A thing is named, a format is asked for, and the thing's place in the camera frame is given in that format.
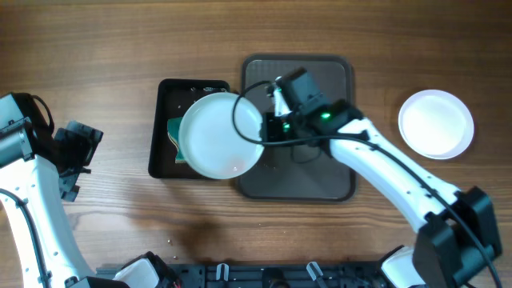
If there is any white plate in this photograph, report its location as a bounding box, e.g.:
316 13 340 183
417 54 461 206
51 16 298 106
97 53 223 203
178 92 264 179
398 90 475 160

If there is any teal yellow sponge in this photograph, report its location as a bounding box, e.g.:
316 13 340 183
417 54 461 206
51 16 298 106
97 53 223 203
166 117 186 164

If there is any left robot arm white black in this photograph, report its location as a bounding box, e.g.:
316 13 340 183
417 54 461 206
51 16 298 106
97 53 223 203
1 93 124 287

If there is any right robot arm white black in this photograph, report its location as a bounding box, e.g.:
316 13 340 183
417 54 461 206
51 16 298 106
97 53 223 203
261 68 502 287

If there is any brown serving tray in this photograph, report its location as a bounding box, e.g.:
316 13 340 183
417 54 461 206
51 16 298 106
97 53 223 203
234 54 358 203

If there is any black water tray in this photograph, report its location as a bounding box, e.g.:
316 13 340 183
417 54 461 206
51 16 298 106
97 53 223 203
148 78 230 179

